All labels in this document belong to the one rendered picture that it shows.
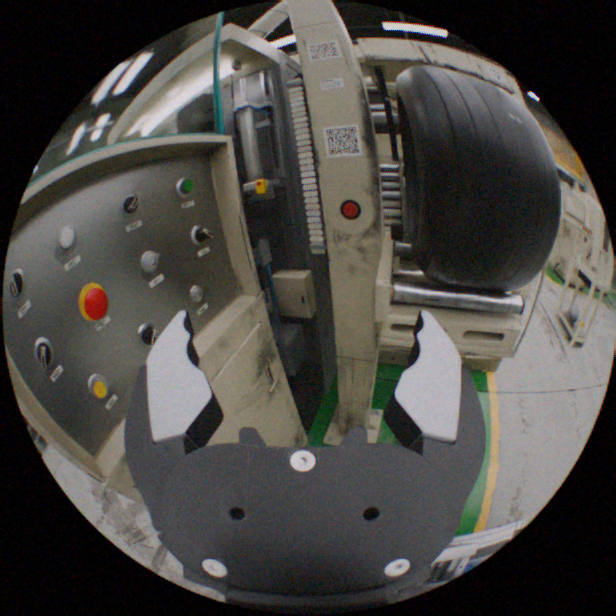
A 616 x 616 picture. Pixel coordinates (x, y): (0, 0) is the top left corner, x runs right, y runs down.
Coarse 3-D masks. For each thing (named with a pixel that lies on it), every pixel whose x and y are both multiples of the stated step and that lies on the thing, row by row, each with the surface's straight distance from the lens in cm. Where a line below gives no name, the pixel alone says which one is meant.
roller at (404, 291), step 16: (400, 288) 46; (416, 288) 46; (432, 288) 47; (448, 288) 48; (464, 288) 49; (432, 304) 48; (448, 304) 48; (464, 304) 49; (480, 304) 50; (496, 304) 52; (512, 304) 54
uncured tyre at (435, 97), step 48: (432, 96) 35; (480, 96) 39; (432, 144) 32; (480, 144) 31; (528, 144) 38; (432, 192) 32; (480, 192) 31; (528, 192) 35; (432, 240) 36; (480, 240) 34; (528, 240) 37; (480, 288) 49
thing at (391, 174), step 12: (384, 168) 88; (396, 168) 88; (384, 180) 101; (396, 180) 101; (384, 192) 87; (396, 192) 87; (384, 204) 89; (396, 204) 89; (396, 216) 89; (384, 228) 90
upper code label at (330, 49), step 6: (324, 42) 64; (330, 42) 63; (336, 42) 63; (312, 48) 63; (318, 48) 63; (324, 48) 62; (330, 48) 62; (336, 48) 61; (312, 54) 62; (318, 54) 61; (324, 54) 60; (330, 54) 60; (336, 54) 60; (312, 60) 60
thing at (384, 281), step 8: (384, 240) 66; (392, 240) 66; (384, 248) 58; (392, 248) 59; (384, 256) 52; (392, 256) 56; (384, 264) 48; (392, 264) 62; (384, 272) 44; (376, 280) 41; (384, 280) 41; (392, 280) 45; (376, 288) 41; (384, 288) 41; (392, 288) 43; (376, 296) 42; (384, 296) 42; (376, 304) 43; (384, 304) 43; (376, 312) 44; (384, 312) 44; (376, 320) 45; (384, 320) 45
